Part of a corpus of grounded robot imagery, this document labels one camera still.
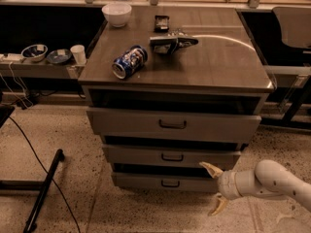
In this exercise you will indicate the white paper cup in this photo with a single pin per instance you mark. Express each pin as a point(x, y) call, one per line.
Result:
point(79, 54)

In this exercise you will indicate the grey middle drawer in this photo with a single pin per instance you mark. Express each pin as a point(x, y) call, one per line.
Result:
point(169, 157)

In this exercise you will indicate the white bowl on shelf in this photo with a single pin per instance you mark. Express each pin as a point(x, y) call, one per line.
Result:
point(35, 53)

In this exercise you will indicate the white power strip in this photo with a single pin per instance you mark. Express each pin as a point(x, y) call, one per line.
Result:
point(11, 57)

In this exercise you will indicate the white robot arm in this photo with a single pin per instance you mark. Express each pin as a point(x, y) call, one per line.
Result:
point(268, 180)

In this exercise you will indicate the small black box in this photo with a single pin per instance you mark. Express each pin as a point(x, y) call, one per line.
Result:
point(161, 23)

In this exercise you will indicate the grey top drawer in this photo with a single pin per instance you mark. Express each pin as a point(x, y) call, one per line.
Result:
point(173, 125)

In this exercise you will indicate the black stand leg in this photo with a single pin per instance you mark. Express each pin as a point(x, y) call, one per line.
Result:
point(30, 225)

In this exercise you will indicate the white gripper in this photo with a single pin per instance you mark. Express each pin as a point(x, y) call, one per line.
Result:
point(226, 184)

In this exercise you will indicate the grey drawer cabinet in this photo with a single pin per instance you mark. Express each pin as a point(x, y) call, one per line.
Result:
point(220, 75)

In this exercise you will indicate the grey drawer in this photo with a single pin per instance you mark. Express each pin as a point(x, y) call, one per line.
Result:
point(169, 157)
point(180, 183)
point(173, 125)

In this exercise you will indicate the blue soda can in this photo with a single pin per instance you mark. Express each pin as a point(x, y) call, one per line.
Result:
point(129, 62)

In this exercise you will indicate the grey bottom drawer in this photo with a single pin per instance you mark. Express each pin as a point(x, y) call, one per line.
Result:
point(180, 183)

